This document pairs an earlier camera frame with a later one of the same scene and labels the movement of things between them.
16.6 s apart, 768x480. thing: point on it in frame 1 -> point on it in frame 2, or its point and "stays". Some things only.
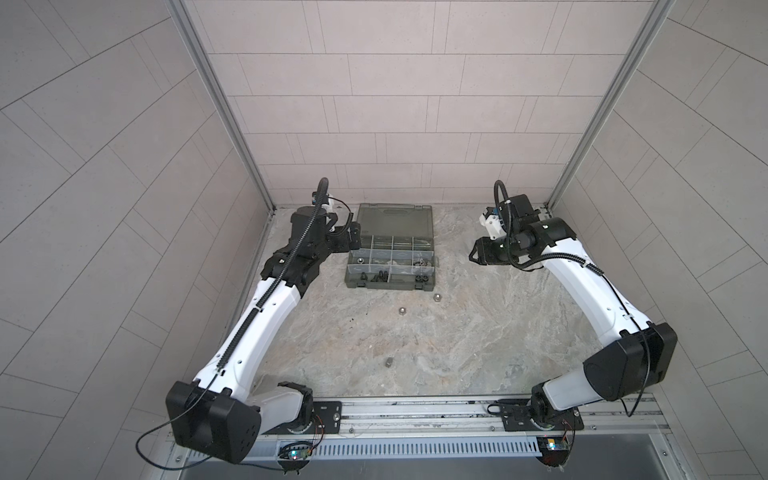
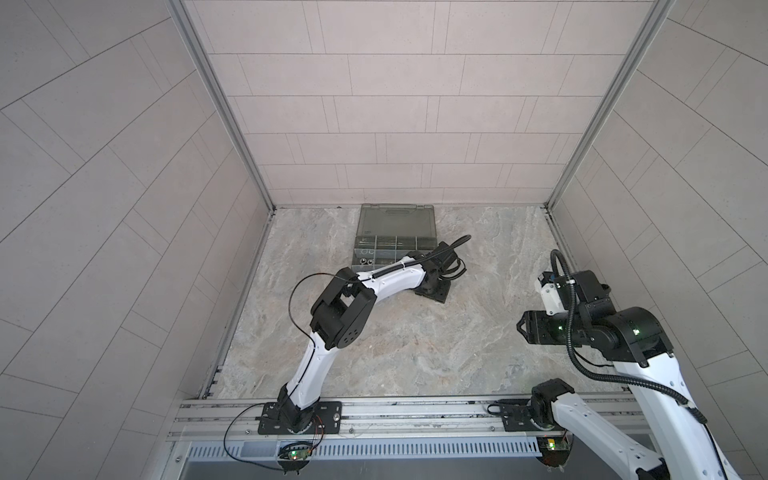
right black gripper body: x=492 y=251 -> x=543 y=327
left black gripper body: x=332 y=243 -> x=436 y=289
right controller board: x=553 y=451 stays
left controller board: x=294 y=456 stays
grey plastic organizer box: x=396 y=249 stays
